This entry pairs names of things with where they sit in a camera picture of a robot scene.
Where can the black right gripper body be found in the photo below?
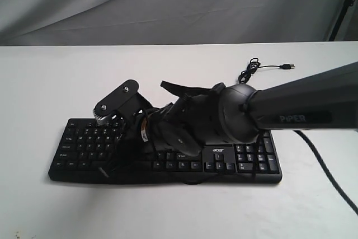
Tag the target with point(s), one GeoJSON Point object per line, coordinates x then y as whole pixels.
{"type": "Point", "coordinates": [152, 133]}

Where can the black typing right gripper finger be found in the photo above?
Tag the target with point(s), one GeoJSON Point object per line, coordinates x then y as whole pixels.
{"type": "Point", "coordinates": [125, 158]}

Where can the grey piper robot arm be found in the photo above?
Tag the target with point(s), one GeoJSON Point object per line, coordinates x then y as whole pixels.
{"type": "Point", "coordinates": [226, 114]}

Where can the black acer keyboard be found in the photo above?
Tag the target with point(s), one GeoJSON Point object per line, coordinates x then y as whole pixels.
{"type": "Point", "coordinates": [85, 147]}

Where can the grey fabric backdrop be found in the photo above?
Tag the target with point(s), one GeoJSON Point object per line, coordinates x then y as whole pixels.
{"type": "Point", "coordinates": [164, 22]}

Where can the black tripod stand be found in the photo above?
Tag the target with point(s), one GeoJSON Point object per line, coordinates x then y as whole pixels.
{"type": "Point", "coordinates": [340, 18]}

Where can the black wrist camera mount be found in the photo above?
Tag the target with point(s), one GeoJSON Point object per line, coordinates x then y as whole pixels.
{"type": "Point", "coordinates": [125, 102]}

